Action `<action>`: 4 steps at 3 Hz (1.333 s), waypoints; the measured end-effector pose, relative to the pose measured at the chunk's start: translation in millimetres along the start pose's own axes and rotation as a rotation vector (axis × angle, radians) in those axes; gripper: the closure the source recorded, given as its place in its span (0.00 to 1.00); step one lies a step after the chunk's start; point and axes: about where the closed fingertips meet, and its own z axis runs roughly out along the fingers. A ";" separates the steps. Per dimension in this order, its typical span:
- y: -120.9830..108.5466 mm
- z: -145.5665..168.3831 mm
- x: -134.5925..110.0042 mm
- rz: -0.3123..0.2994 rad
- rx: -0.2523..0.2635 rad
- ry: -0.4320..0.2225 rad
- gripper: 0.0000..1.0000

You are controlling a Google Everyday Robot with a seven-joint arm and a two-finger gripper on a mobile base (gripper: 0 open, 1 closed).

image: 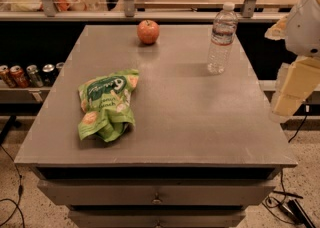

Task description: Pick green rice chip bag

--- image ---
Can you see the drawer with knob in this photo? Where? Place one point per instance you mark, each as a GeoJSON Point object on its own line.
{"type": "Point", "coordinates": [157, 218]}
{"type": "Point", "coordinates": [156, 192]}

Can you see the dark soda can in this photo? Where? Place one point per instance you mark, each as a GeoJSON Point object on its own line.
{"type": "Point", "coordinates": [50, 74]}

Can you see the orange soda can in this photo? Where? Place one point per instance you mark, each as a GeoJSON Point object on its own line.
{"type": "Point", "coordinates": [19, 76]}

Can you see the upper drawer with knob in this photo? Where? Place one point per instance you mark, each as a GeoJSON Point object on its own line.
{"type": "Point", "coordinates": [156, 192]}

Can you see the red apple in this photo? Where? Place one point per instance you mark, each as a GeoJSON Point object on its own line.
{"type": "Point", "coordinates": [148, 31]}

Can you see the black power strip with cables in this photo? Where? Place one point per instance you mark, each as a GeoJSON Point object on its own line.
{"type": "Point", "coordinates": [289, 205]}

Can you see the silver soda can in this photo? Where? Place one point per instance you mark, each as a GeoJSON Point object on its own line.
{"type": "Point", "coordinates": [34, 76]}

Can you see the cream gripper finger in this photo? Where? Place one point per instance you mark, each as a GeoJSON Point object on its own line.
{"type": "Point", "coordinates": [294, 84]}
{"type": "Point", "coordinates": [278, 30]}

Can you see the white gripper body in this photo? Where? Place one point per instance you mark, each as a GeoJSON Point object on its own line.
{"type": "Point", "coordinates": [304, 27]}

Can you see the lower drawer with knob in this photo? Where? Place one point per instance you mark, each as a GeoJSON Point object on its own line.
{"type": "Point", "coordinates": [157, 218]}

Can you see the grey drawer cabinet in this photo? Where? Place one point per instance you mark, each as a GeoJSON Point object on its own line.
{"type": "Point", "coordinates": [190, 125]}

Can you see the low side shelf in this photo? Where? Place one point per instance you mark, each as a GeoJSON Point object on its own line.
{"type": "Point", "coordinates": [22, 95]}

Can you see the clear plastic water bottle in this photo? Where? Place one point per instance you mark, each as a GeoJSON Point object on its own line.
{"type": "Point", "coordinates": [222, 36]}

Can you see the green rice chip bag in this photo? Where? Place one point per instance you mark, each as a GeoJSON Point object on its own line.
{"type": "Point", "coordinates": [105, 101]}

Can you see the red soda can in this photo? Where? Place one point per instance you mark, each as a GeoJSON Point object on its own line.
{"type": "Point", "coordinates": [6, 76]}

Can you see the grey soda can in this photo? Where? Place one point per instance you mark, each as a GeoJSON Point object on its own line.
{"type": "Point", "coordinates": [59, 66]}

